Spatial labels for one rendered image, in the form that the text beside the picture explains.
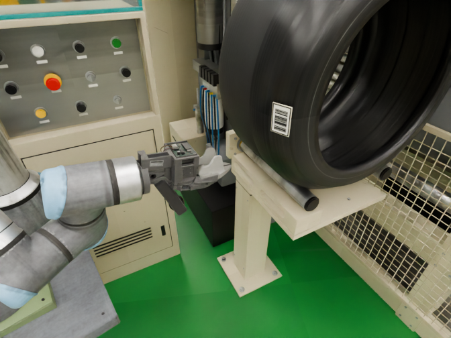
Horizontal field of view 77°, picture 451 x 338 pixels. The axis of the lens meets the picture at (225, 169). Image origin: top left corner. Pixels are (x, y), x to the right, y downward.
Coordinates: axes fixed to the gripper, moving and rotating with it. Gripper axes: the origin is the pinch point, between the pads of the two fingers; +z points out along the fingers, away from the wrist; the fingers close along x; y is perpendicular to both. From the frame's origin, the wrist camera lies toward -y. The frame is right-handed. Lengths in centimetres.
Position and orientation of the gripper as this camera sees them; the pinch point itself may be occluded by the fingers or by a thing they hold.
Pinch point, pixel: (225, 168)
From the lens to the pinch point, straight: 67.6
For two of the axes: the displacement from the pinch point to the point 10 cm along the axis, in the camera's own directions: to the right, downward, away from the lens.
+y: 1.1, -8.3, -5.4
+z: 8.8, -1.7, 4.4
